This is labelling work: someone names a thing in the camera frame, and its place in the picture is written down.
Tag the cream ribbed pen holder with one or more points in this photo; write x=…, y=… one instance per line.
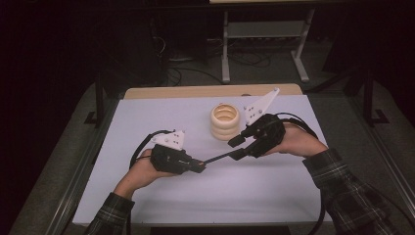
x=225, y=122

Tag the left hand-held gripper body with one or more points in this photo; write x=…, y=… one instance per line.
x=169, y=160

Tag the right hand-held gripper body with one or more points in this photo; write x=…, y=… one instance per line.
x=266, y=132

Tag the black metal stand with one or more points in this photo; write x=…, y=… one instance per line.
x=369, y=98
x=99, y=98

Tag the person's left hand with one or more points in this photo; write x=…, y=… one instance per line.
x=138, y=174

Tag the white metal desk frame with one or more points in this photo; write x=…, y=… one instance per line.
x=225, y=49

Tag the dark green pen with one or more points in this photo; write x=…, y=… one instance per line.
x=218, y=158

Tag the white table mat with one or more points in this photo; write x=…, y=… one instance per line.
x=195, y=196

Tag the person's right hand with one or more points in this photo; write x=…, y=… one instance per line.
x=298, y=142

